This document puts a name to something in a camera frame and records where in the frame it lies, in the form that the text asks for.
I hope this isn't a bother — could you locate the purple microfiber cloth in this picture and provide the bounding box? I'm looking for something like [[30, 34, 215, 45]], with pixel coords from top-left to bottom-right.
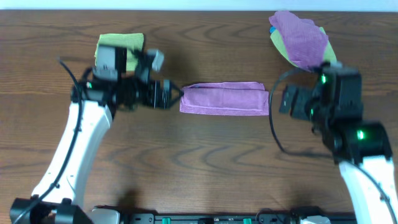
[[180, 82, 269, 116]]

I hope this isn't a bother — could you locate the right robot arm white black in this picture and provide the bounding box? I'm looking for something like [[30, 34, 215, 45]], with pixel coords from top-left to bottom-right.
[[279, 84, 397, 223]]

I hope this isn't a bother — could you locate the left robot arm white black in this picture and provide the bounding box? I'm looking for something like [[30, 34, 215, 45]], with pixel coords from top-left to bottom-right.
[[10, 77, 183, 223]]

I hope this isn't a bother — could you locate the folded green cloth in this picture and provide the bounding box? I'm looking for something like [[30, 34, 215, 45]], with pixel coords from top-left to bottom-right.
[[97, 33, 144, 72]]

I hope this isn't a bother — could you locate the crumpled purple cloth on pile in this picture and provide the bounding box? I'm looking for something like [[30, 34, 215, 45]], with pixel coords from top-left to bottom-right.
[[269, 11, 329, 71]]

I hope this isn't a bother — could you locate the blue cloth under pile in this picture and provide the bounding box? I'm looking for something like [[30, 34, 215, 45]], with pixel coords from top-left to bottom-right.
[[269, 26, 276, 34]]

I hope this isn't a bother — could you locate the right black camera cable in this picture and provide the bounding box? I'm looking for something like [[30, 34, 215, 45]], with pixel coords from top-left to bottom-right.
[[268, 67, 392, 218]]

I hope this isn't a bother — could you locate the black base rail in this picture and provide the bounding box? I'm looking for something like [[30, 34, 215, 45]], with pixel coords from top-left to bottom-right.
[[93, 205, 357, 224]]

